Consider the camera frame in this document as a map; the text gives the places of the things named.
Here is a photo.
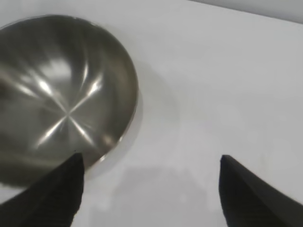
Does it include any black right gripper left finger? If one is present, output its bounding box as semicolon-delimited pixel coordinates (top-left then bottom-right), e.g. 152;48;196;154
0;152;85;227

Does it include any stainless steel mixing bowl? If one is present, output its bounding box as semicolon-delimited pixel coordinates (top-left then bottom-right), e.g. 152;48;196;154
0;14;139;188

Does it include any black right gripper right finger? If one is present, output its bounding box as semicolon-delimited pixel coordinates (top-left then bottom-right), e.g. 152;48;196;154
218;155;303;227

